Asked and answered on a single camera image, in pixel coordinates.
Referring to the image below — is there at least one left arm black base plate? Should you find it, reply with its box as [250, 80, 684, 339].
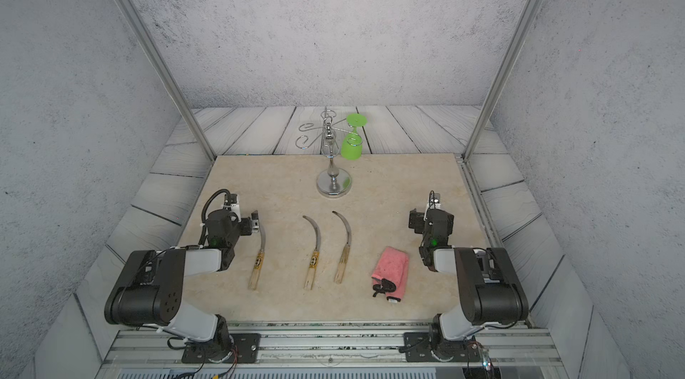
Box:
[181, 333, 262, 364]

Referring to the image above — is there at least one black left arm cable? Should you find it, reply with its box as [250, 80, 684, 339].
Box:
[200, 188, 232, 246]

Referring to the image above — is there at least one aluminium frame post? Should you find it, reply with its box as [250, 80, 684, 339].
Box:
[114, 0, 218, 163]
[462, 0, 543, 163]

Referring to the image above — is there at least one small sickle wooden handle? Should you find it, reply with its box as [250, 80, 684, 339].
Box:
[333, 211, 352, 284]
[303, 216, 321, 291]
[248, 220, 267, 291]

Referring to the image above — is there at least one aluminium mounting rail base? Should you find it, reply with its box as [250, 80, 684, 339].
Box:
[95, 321, 569, 379]

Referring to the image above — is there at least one right aluminium frame post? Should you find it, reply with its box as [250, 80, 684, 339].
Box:
[462, 0, 543, 163]

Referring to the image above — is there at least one pink fluffy rag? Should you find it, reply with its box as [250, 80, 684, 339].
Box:
[372, 247, 410, 303]

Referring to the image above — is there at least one left aluminium frame post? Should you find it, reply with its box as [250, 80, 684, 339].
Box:
[114, 0, 218, 163]

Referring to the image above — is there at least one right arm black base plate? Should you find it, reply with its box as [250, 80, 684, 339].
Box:
[398, 332, 481, 363]

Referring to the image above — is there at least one chrome glass holder stand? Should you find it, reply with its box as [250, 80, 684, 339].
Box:
[295, 107, 352, 198]

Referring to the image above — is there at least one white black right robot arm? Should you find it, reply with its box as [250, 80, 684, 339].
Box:
[409, 208, 530, 361]

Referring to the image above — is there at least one green plastic goblet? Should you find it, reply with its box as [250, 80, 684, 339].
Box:
[340, 113, 367, 161]

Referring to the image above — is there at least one clear wine glass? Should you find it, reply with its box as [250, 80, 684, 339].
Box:
[320, 130, 339, 159]

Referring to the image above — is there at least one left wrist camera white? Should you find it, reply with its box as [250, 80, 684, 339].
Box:
[228, 193, 242, 218]

